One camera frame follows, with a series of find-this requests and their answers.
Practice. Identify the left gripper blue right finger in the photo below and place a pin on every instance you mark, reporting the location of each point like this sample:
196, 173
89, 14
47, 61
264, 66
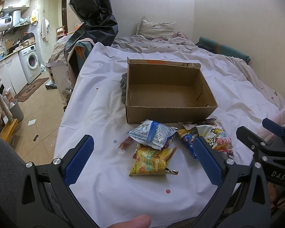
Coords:
211, 160

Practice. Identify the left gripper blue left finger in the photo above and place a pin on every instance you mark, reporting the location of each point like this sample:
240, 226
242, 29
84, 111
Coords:
76, 158

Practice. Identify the white cartoon popcorn snack bag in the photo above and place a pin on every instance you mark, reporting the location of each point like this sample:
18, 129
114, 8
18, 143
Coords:
217, 137

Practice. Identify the small clear red snack packet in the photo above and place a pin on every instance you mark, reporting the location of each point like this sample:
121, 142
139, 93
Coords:
121, 148

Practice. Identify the blue yellow tiger snack bag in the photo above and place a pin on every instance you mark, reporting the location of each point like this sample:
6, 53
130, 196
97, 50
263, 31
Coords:
187, 137

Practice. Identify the yellow cheese snack bag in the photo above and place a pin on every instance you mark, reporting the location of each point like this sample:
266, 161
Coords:
149, 161

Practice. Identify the white blue snack bag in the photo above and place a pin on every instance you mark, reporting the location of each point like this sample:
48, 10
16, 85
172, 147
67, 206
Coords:
153, 134

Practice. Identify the white cartoon bed sheet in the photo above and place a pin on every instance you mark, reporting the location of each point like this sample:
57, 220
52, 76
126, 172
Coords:
116, 91

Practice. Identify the brown floor mat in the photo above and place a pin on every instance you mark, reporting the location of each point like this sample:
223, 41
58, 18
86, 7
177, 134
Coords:
29, 90

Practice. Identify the grey trash bin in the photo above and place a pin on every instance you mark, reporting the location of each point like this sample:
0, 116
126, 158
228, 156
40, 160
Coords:
15, 110

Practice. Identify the brown cardboard box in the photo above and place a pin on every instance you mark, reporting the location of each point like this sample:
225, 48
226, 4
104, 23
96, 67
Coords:
167, 92

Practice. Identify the white kitchen cabinet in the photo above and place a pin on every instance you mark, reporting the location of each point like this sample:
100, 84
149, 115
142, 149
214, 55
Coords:
12, 73

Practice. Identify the white washing machine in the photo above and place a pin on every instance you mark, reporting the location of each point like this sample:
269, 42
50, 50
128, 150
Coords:
29, 62

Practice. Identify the crumpled floral blanket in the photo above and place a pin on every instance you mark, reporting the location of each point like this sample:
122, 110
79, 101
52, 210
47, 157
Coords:
140, 44

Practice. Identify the beige floral pillow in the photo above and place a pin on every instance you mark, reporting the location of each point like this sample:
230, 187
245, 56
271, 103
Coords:
150, 30

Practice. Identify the black plastic garbage bag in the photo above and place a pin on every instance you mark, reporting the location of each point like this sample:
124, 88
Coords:
98, 24

